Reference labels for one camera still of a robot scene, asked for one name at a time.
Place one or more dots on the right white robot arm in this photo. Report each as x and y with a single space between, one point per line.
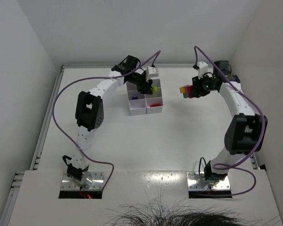
247 128

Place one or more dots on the white six-compartment container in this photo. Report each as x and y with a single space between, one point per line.
141 105

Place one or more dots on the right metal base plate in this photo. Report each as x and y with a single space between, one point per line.
197 183

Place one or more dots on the multicolour lego cluster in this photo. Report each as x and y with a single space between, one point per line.
186 91

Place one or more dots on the metal base plate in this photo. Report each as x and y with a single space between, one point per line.
91 181
197 183

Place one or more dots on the dark human hair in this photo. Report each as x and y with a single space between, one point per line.
157 212

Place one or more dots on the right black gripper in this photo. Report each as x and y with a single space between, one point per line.
195 87

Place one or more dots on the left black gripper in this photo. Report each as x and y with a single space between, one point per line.
144 84

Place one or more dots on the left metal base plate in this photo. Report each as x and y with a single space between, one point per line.
91 181

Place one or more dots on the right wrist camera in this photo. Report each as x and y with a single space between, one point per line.
202 68

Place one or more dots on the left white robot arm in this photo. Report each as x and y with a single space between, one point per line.
89 114

